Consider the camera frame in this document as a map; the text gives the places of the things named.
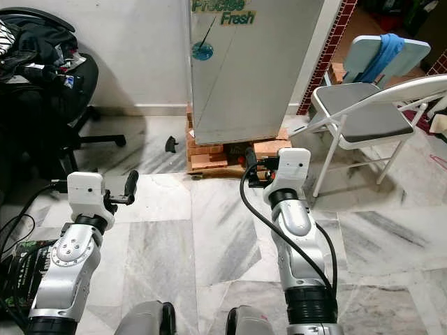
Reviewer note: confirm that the grey white folding chair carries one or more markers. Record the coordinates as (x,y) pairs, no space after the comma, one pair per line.
(363,115)

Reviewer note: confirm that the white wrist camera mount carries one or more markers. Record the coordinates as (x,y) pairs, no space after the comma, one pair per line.
(87,195)
(293,167)

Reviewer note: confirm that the silver robot leg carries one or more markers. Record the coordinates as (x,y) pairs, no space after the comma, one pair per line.
(251,324)
(140,321)

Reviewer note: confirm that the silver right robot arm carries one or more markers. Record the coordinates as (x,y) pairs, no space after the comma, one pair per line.
(293,223)

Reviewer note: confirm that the black clothes pile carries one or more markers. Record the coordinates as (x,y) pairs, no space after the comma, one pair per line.
(42,42)

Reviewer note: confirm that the red brick stack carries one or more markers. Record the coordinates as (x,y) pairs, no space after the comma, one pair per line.
(206,157)

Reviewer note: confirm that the silver fridge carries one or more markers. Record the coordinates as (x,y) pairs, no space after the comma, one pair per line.
(251,77)

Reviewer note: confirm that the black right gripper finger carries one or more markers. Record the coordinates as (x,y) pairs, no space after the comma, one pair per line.
(250,160)

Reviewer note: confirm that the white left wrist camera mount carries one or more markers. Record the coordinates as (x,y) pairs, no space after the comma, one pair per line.
(87,195)

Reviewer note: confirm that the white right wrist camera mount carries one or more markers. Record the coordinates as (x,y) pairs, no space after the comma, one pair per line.
(293,167)

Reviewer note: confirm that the black office chair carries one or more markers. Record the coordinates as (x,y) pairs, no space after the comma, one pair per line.
(87,77)

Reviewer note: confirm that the blue cloth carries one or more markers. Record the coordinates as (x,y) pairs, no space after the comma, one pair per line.
(391,52)

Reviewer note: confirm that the silver left robot leg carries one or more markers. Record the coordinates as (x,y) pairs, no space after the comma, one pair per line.
(140,321)

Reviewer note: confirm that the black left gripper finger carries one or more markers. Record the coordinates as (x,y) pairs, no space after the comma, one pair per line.
(132,185)

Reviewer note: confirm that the green black printed box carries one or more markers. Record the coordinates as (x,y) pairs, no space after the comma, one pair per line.
(35,269)

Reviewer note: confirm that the black white striped cloth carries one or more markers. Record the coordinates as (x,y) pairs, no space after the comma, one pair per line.
(5,38)

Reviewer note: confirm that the silver right robot leg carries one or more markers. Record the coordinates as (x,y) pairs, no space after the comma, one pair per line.
(251,324)

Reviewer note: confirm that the small black floor object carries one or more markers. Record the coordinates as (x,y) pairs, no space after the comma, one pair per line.
(172,144)

